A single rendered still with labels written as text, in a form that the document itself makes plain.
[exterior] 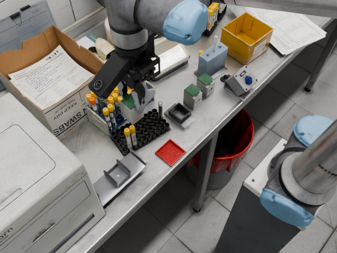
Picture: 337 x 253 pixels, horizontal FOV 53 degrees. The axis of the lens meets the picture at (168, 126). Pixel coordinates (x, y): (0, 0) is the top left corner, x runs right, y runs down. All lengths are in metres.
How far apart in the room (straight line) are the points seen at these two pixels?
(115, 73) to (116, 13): 0.14
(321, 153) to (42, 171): 0.52
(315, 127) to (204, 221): 1.15
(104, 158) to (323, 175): 0.63
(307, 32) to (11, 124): 1.12
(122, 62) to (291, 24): 0.90
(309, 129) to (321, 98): 1.67
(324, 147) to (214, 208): 1.34
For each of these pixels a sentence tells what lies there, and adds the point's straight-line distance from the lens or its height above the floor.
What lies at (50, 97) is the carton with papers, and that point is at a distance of 1.14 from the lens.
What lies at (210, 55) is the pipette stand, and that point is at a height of 0.97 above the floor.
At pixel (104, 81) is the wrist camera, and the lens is 0.74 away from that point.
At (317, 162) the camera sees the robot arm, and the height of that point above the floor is 1.25.
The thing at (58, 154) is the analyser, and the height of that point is 1.18.
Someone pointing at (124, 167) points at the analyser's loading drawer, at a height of 0.94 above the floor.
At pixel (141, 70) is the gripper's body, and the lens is 0.75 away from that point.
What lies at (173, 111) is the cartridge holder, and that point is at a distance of 1.10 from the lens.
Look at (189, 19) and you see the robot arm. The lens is 0.57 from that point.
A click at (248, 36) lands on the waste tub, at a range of 1.39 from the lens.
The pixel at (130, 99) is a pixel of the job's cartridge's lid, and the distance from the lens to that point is 0.85.
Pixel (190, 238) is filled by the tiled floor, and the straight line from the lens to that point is 1.85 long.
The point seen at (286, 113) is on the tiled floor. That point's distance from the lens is 2.34.
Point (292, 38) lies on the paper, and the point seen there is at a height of 0.89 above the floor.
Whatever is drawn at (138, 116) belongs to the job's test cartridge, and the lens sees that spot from 0.88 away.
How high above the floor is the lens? 1.77
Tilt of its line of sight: 56 degrees down
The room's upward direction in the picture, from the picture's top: straight up
